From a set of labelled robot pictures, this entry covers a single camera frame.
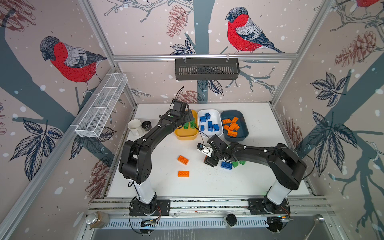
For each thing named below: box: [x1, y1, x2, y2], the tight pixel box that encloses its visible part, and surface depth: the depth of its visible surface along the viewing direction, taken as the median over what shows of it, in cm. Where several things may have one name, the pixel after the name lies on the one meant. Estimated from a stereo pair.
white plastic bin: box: [197, 109, 224, 138], surface depth 109 cm
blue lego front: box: [220, 161, 233, 170], surface depth 89 cm
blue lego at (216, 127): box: [213, 124, 220, 132], surface depth 106 cm
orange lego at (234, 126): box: [229, 122, 240, 131], surface depth 106 cm
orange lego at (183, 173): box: [178, 170, 190, 177], surface depth 86 cm
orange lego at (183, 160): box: [177, 155, 189, 165], surface depth 92 cm
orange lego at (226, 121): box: [222, 118, 232, 124], surface depth 109 cm
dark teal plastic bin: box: [220, 110, 249, 142], surface depth 106 cm
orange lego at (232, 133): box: [227, 130, 238, 137], surface depth 103 cm
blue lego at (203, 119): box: [200, 116, 207, 123], surface depth 112 cm
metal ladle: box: [303, 214, 325, 240], surface depth 70 cm
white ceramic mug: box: [127, 119, 144, 137], surface depth 99 cm
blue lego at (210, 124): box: [207, 120, 214, 129], surface depth 109 cm
